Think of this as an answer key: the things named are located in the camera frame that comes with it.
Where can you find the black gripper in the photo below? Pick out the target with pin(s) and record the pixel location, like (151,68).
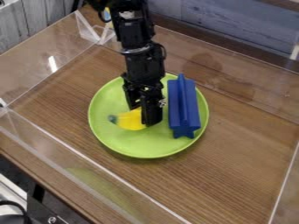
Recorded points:
(145,71)

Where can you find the yellow toy banana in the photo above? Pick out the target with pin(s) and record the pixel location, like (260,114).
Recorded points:
(129,120)

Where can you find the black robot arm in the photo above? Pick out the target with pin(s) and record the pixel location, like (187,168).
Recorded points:
(133,23)

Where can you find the green round plate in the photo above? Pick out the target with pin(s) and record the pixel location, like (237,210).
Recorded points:
(153,142)

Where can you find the blue star-shaped block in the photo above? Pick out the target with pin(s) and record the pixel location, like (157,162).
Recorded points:
(183,107)

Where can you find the black device with knob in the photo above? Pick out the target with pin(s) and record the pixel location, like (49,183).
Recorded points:
(51,211)

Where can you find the clear acrylic enclosure wall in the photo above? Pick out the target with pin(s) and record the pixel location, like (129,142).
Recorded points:
(234,178)

